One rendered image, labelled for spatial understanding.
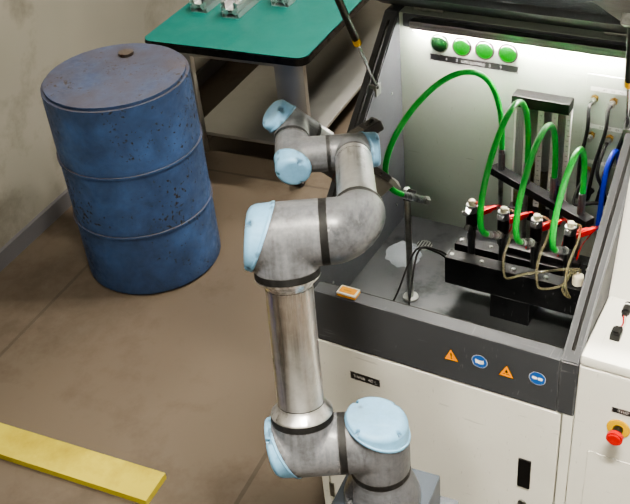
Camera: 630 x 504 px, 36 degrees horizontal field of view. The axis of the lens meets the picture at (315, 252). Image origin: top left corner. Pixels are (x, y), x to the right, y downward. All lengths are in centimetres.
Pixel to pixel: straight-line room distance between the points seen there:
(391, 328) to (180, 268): 177
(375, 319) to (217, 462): 113
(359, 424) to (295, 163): 54
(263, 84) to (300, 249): 347
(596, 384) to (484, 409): 31
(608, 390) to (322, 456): 70
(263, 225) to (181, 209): 223
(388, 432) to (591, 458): 71
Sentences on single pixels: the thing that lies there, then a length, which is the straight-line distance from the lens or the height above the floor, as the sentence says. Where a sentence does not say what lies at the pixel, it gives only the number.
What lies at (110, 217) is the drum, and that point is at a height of 39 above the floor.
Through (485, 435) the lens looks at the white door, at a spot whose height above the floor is 64.
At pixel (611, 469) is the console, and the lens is 236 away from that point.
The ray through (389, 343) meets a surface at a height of 85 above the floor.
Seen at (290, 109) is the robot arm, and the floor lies 146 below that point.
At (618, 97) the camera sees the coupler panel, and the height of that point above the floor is 131.
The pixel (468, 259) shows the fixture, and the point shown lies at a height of 98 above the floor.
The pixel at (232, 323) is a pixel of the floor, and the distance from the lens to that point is 379.
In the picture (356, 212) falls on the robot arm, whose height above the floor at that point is 152.
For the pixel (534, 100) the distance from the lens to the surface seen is 243.
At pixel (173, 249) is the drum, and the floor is 20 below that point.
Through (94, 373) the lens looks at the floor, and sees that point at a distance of 372.
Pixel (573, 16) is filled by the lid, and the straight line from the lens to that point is 220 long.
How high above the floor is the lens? 243
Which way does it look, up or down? 36 degrees down
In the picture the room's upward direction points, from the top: 6 degrees counter-clockwise
